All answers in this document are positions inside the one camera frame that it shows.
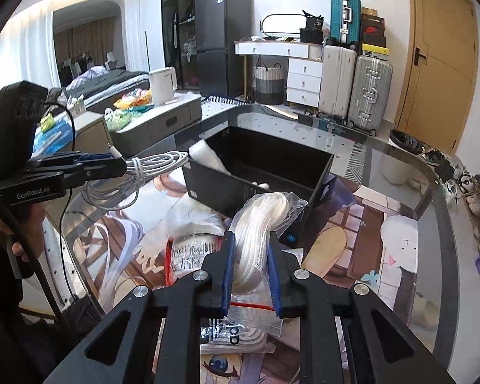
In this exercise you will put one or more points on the teal suitcase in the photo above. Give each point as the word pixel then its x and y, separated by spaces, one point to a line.
pixel 345 23

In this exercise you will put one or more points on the oval black framed mirror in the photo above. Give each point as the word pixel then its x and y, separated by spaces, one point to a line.
pixel 282 26

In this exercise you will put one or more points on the white dressing desk with drawers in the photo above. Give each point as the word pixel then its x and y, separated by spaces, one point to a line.
pixel 303 64

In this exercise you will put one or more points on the red edged white packet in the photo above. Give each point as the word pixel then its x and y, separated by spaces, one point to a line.
pixel 184 255

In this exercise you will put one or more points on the black handbag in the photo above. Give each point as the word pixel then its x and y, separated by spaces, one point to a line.
pixel 312 33

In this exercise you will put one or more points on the black refrigerator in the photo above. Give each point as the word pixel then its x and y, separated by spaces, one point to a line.
pixel 219 24

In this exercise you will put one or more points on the stacked shoe boxes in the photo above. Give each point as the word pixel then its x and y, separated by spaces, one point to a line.
pixel 373 30

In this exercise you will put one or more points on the tan wooden door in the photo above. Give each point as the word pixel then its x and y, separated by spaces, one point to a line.
pixel 441 72

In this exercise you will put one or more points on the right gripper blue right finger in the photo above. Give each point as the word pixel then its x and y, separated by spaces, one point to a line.
pixel 275 271

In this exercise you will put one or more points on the bed with grey bedding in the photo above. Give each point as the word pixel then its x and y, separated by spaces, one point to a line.
pixel 101 91

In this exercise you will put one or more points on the grey white woven basket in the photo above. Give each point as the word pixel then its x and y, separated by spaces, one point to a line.
pixel 270 83

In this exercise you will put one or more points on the silver aluminium suitcase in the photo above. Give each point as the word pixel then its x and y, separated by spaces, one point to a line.
pixel 369 94

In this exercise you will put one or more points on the black cardboard box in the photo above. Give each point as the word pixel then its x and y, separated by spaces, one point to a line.
pixel 251 156

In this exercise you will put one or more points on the white trash bin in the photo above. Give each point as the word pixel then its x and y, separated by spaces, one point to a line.
pixel 394 167

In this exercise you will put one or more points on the white suitcase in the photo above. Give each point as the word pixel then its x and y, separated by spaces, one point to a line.
pixel 337 79

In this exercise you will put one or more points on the grey side cabinet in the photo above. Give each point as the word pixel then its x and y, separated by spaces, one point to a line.
pixel 157 123

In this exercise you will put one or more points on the white adidas shoelaces bag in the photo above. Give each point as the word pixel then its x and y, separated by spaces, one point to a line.
pixel 221 336

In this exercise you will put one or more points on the anime printed desk mat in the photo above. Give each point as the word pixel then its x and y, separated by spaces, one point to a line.
pixel 153 335

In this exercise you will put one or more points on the white electric kettle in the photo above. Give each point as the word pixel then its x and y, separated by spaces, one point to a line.
pixel 163 85

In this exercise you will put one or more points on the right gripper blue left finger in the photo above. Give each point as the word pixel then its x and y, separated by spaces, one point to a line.
pixel 227 269

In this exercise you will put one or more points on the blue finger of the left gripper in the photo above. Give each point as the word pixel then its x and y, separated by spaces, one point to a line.
pixel 90 170
pixel 80 156

